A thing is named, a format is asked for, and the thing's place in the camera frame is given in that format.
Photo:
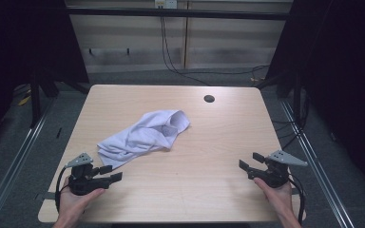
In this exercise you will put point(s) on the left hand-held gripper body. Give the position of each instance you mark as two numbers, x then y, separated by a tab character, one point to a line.
84	182

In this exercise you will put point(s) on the white printed towel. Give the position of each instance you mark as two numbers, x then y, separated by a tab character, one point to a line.
139	136

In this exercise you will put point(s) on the black table grommet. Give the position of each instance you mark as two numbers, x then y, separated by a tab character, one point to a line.
209	98

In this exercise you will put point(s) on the black metal stand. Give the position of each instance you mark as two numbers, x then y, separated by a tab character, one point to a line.
296	95
35	101

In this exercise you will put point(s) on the black horizontal bar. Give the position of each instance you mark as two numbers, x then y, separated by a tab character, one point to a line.
171	13

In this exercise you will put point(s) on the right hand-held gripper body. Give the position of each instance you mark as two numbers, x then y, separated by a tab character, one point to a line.
275	174

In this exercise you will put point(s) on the person's right hand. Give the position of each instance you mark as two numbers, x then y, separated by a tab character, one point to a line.
280	199

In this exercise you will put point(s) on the black curtain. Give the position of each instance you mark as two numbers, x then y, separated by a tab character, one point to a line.
345	63
19	47

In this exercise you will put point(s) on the small black floor item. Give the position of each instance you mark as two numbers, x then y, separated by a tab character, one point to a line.
58	132

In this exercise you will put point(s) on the yellow floor item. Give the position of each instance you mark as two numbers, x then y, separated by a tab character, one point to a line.
24	100

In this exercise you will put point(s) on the metal floor rail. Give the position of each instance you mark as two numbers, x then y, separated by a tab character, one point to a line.
316	161
15	161

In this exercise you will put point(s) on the person's left hand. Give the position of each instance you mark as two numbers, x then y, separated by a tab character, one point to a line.
72	204

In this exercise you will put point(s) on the white wall socket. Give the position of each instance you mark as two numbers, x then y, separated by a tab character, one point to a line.
165	3

